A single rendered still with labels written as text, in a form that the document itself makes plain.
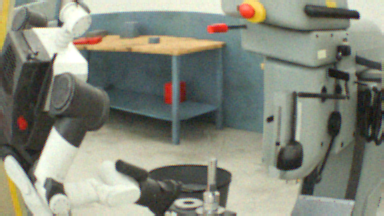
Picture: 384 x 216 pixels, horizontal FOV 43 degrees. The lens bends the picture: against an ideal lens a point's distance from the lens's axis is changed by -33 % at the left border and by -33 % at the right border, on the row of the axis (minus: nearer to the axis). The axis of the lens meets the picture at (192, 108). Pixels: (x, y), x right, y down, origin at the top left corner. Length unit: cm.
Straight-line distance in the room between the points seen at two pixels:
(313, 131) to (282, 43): 24
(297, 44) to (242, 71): 543
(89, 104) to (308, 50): 52
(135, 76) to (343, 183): 599
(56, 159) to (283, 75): 61
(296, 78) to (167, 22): 593
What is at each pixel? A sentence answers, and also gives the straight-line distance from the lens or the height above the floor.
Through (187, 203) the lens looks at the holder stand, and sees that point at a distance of 207.
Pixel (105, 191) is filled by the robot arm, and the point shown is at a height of 132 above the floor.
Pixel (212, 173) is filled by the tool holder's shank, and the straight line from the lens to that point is 192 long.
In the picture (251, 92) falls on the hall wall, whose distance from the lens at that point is 689.
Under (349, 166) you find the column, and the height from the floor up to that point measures 121.
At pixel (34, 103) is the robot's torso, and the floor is 155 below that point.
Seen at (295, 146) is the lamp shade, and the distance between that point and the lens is 142.
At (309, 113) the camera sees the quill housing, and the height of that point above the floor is 150.
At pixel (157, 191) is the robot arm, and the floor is 129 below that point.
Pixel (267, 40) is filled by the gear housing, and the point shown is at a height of 167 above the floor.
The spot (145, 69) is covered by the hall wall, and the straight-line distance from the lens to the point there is 772.
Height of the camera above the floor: 188
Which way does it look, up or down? 14 degrees down
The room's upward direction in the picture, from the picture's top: straight up
